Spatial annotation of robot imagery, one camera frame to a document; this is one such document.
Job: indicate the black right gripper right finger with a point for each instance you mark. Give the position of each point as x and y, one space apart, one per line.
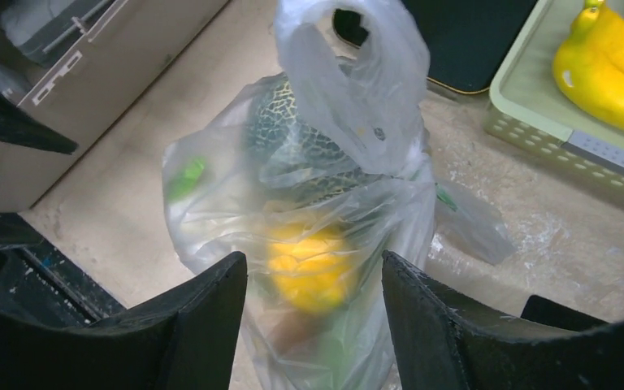
444 339

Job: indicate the beige plastic toolbox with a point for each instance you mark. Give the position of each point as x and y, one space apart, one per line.
99 77

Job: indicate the green netted toy melon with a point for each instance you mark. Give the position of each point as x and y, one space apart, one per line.
294 160

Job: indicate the green plastic basket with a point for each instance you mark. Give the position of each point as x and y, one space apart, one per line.
529 111

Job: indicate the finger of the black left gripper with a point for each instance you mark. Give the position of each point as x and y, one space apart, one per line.
19 128

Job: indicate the yellow toy banana lower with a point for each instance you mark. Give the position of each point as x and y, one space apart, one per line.
586 77

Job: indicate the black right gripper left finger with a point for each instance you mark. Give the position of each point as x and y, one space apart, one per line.
184 338

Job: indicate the black plastic tray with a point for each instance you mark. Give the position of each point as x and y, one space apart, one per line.
468 40

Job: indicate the yellow toy bell pepper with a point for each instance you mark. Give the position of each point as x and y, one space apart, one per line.
315 272

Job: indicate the black fabric tote bag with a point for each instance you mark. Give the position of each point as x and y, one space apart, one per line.
540 309

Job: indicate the clear plastic grocery bag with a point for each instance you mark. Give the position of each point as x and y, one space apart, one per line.
358 70

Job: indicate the grey plastic tool case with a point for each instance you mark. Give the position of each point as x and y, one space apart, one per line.
43 31

